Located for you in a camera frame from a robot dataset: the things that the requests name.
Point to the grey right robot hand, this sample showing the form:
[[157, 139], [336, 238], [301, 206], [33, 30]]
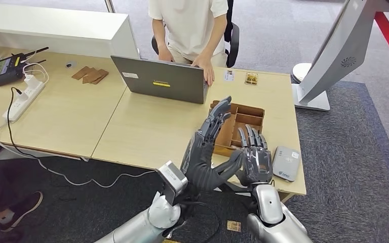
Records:
[[256, 164]]

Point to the person's left hand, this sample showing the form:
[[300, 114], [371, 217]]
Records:
[[204, 68]]

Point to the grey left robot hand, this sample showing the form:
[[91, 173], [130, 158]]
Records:
[[198, 164]]

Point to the person's right hand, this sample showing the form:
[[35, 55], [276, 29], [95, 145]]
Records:
[[166, 55]]

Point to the white ID card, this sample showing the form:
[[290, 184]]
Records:
[[228, 76]]

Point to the brown wooden organizer box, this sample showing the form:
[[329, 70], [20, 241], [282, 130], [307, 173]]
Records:
[[248, 115]]

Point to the person's left forearm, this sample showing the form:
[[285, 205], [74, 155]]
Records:
[[211, 43]]

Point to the person's right forearm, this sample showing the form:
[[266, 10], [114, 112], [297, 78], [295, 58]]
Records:
[[159, 37]]

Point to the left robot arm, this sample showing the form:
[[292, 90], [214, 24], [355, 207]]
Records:
[[161, 214]]

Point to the brown wooden key card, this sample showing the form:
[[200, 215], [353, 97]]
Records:
[[79, 72], [101, 75], [90, 77]]

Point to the grey laptop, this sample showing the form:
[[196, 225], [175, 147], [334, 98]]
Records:
[[161, 77]]

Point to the black office chair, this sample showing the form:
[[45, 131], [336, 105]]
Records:
[[233, 40]]

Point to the small clear box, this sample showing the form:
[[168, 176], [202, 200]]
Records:
[[251, 78]]

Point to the small brown floor tag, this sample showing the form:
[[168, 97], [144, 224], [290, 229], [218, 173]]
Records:
[[233, 226]]

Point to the metal stand pole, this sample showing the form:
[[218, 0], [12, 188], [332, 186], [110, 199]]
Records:
[[109, 5]]

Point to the small grey gadget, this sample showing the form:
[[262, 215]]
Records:
[[71, 64]]

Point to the white cabinet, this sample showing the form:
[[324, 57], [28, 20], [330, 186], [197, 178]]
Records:
[[47, 26]]

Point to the silver kiosk stand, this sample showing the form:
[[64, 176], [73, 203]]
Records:
[[338, 50]]

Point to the white charger plug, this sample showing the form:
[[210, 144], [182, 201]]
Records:
[[30, 82]]

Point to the white power strip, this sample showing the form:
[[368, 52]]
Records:
[[20, 104]]

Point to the black remote controller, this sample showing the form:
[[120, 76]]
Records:
[[5, 68]]

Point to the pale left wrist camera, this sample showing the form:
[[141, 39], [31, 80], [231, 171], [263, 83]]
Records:
[[172, 177]]

